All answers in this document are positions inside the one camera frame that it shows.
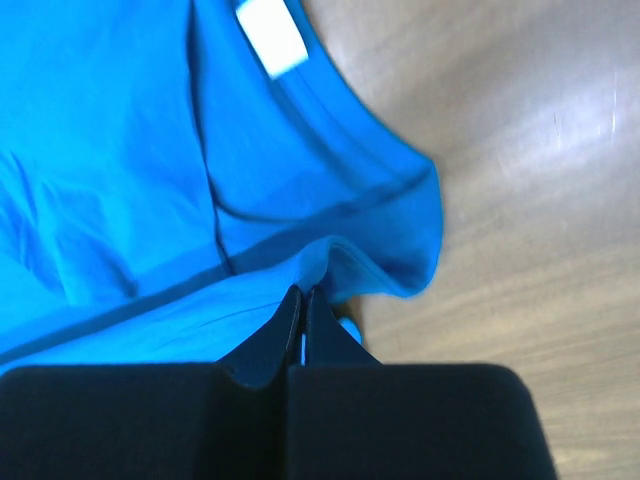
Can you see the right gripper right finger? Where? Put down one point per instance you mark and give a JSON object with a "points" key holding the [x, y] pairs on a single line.
{"points": [[350, 416]]}

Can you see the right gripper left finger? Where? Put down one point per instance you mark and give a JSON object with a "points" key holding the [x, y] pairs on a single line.
{"points": [[221, 420]]}

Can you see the blue t shirt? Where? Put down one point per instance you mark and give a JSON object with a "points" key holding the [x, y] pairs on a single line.
{"points": [[161, 192]]}

